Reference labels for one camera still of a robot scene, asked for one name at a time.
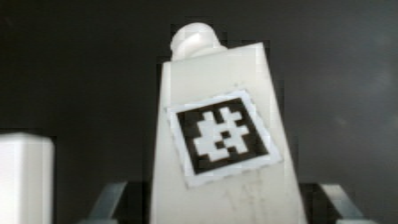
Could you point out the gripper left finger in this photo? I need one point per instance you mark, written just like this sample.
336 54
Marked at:
121 205

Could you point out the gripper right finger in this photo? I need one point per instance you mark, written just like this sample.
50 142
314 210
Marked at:
329 206

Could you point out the white stool leg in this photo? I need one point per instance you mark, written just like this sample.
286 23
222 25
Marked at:
224 180

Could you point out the white U-shaped fence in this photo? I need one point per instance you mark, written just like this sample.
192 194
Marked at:
27 153

